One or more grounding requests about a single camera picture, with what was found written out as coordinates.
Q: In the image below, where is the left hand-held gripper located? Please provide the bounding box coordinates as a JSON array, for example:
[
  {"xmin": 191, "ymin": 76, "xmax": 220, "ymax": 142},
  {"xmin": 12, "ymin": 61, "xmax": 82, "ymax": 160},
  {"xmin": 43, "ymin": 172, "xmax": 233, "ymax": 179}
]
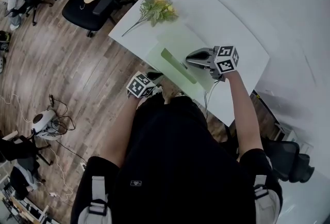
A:
[{"xmin": 126, "ymin": 71, "xmax": 163, "ymax": 99}]

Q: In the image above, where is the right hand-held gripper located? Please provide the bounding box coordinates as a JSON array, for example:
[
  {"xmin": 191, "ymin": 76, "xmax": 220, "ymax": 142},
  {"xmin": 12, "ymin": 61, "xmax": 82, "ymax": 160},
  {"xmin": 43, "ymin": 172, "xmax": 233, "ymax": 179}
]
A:
[{"xmin": 186, "ymin": 45, "xmax": 240, "ymax": 82}]

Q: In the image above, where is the person's right forearm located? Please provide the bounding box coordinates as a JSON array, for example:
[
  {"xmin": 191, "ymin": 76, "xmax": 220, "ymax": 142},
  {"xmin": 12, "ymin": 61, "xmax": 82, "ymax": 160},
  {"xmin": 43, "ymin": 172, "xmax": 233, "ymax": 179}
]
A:
[{"xmin": 224, "ymin": 70, "xmax": 265, "ymax": 162}]

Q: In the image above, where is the person's left forearm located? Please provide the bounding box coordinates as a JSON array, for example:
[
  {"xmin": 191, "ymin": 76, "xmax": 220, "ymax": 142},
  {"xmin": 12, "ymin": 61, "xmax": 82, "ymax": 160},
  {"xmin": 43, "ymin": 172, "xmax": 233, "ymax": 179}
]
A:
[{"xmin": 99, "ymin": 93, "xmax": 147, "ymax": 168}]

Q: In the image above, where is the white table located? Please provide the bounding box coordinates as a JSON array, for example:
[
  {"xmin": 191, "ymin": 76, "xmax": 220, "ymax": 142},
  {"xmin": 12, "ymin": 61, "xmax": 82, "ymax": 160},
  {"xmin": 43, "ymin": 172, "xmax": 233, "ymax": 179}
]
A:
[{"xmin": 108, "ymin": 0, "xmax": 270, "ymax": 127}]

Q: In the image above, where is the yellow artificial flower bunch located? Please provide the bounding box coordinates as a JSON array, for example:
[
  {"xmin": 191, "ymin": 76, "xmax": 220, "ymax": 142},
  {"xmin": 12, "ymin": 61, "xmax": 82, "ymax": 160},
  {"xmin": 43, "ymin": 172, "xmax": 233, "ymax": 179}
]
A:
[{"xmin": 121, "ymin": 0, "xmax": 179, "ymax": 37}]

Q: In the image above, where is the person's black clothing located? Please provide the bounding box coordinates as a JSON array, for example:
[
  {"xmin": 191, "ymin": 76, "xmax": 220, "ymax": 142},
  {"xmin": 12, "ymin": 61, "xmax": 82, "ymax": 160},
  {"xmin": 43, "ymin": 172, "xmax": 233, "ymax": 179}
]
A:
[{"xmin": 71, "ymin": 95, "xmax": 283, "ymax": 224}]

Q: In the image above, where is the white storage box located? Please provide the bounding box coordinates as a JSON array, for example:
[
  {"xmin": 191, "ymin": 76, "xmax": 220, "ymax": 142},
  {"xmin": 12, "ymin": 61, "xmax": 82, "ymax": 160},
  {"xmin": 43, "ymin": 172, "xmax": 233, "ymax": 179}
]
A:
[{"xmin": 282, "ymin": 124, "xmax": 314, "ymax": 154}]

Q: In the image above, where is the black mesh office chair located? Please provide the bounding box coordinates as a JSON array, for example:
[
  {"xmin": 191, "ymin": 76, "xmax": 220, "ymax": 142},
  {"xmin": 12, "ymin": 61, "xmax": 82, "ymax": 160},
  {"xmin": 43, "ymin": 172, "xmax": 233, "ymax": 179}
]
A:
[{"xmin": 261, "ymin": 139, "xmax": 315, "ymax": 184}]

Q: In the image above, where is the black helmet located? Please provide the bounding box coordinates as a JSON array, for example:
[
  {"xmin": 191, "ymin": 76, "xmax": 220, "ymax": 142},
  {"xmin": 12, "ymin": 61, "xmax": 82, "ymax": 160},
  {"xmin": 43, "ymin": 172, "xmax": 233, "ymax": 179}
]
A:
[{"xmin": 0, "ymin": 30, "xmax": 11, "ymax": 52}]

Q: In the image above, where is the cluttered work desk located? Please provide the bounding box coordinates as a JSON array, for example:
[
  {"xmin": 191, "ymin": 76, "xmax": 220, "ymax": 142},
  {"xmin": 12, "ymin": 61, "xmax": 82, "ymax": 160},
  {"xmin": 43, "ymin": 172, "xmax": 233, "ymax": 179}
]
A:
[{"xmin": 0, "ymin": 186, "xmax": 50, "ymax": 224}]

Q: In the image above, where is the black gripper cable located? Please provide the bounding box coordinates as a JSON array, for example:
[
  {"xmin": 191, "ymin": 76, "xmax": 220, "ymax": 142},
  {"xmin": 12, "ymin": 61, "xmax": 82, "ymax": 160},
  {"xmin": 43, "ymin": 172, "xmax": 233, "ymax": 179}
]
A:
[{"xmin": 203, "ymin": 81, "xmax": 220, "ymax": 118}]

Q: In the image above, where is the white shoulder strap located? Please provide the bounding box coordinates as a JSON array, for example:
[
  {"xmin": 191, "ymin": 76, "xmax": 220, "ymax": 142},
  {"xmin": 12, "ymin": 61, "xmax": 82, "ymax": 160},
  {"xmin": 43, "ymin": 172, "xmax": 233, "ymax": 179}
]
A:
[
  {"xmin": 77, "ymin": 175, "xmax": 113, "ymax": 224},
  {"xmin": 252, "ymin": 175, "xmax": 282, "ymax": 224}
]

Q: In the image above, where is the thin white cable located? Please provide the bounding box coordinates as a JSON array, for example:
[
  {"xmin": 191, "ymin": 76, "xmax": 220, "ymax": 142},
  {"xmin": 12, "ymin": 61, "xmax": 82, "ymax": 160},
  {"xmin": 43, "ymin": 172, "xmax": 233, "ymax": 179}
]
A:
[{"xmin": 0, "ymin": 93, "xmax": 75, "ymax": 202}]

